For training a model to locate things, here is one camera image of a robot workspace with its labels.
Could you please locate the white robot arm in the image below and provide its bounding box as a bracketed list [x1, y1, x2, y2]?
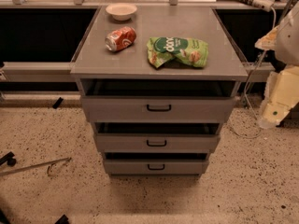
[255, 2, 299, 129]

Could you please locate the grey top drawer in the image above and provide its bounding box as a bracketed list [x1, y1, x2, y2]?
[79, 78, 236, 123]

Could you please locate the green chip bag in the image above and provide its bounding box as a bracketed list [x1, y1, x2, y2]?
[147, 37, 208, 68]

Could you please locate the crushed orange soda can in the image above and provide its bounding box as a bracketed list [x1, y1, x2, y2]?
[105, 26, 136, 52]

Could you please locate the small black block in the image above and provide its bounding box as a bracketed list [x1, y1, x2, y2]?
[52, 97, 64, 109]

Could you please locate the white ceramic bowl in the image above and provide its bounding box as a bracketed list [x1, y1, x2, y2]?
[106, 3, 137, 21]

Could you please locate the metal rod on floor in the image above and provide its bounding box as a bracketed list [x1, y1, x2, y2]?
[0, 157, 72, 177]

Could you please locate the black foot bottom edge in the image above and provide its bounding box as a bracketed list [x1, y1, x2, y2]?
[55, 215, 69, 224]

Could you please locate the black caster foot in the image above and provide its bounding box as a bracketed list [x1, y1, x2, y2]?
[0, 152, 17, 166]

